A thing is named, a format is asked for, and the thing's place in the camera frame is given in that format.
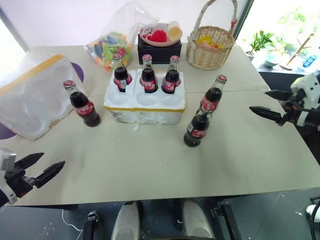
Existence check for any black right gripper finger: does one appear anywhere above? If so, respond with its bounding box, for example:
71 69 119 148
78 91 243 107
248 105 288 127
264 89 294 102

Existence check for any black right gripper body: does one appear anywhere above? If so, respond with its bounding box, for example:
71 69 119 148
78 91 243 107
280 88 305 124

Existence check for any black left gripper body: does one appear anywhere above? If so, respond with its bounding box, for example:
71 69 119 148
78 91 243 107
4 162 36 199

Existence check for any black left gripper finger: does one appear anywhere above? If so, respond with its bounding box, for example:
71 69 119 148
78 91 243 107
34 160 67 189
14 152 45 171

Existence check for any glass cola bottle red label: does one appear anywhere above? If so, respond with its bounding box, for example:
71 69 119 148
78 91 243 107
111 52 133 93
200 74 228 113
161 55 182 95
138 53 159 94
183 102 214 148
62 80 102 128

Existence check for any white foam lid yellow tape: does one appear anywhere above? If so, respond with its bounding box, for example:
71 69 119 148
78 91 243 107
0 54 88 142

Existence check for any white foam bottle tray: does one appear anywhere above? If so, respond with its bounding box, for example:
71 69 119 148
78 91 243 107
103 69 187 126

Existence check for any black rectangular box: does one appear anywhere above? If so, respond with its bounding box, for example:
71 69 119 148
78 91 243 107
137 33 183 67

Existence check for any pale blue bowl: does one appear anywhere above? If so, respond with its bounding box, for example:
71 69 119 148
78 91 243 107
263 53 281 69

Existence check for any blue sign with white print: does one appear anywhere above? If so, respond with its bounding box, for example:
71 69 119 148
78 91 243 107
301 55 318 69

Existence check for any wooden stick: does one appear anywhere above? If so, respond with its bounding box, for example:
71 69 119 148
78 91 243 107
279 32 315 70

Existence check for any green potted plant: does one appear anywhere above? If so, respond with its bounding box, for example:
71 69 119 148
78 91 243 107
245 29 275 61

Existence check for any silver left robot leg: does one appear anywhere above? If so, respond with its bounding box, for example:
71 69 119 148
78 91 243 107
110 200 141 240

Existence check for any silver robot leg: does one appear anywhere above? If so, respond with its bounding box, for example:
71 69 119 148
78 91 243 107
110 200 141 240
180 198 216 240

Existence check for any yellow toy food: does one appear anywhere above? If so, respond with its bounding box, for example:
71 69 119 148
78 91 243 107
195 35 214 46

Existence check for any purple round mat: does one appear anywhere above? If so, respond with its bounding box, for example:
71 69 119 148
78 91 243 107
0 62 85 141

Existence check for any beige toy bread roll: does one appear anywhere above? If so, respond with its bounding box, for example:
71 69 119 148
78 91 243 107
167 20 183 41

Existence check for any silver right robot leg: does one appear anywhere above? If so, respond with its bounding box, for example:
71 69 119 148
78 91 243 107
180 198 216 240

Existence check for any pink round plate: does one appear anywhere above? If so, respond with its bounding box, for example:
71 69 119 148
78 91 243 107
138 22 182 47

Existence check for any red toy food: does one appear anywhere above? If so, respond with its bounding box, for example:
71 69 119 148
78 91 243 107
148 28 168 42

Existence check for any clear bag of colourful toys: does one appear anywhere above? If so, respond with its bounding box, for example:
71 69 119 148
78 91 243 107
84 0 161 73

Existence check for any red and white toy piece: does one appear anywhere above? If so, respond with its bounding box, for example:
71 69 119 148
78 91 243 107
141 25 155 39

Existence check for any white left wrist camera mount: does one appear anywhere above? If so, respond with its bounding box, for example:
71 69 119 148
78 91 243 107
0 147 19 205

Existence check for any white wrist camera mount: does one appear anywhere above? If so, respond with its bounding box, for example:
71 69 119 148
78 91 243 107
290 73 320 126
0 147 19 205

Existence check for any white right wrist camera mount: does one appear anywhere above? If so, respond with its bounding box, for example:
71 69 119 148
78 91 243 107
290 73 320 126

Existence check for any black table leg frame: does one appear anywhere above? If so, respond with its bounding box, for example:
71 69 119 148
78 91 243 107
210 203 241 240
83 210 100 240

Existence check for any wicker basket with handle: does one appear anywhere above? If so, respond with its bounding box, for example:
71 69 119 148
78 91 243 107
185 0 238 71

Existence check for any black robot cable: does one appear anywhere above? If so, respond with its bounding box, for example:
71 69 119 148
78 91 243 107
309 196 320 240

